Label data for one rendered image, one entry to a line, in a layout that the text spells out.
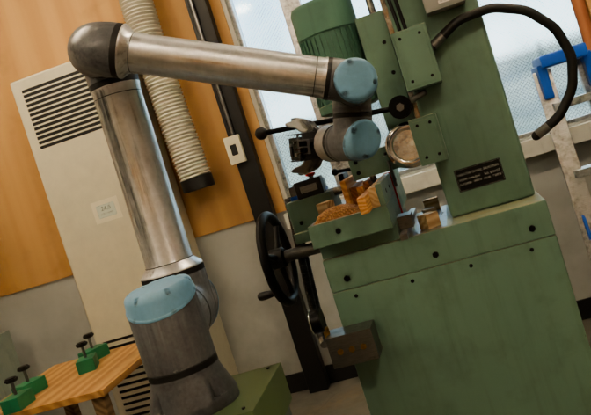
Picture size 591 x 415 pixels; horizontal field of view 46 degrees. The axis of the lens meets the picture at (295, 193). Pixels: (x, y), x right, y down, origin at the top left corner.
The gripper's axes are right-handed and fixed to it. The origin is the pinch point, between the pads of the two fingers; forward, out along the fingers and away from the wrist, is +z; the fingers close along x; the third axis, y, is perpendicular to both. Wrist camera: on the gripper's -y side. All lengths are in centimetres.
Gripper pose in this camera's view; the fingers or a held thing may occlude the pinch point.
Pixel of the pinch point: (297, 146)
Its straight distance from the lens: 191.6
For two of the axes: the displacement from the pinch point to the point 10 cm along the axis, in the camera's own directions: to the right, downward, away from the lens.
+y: -8.7, 1.6, -4.6
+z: -4.7, -0.1, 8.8
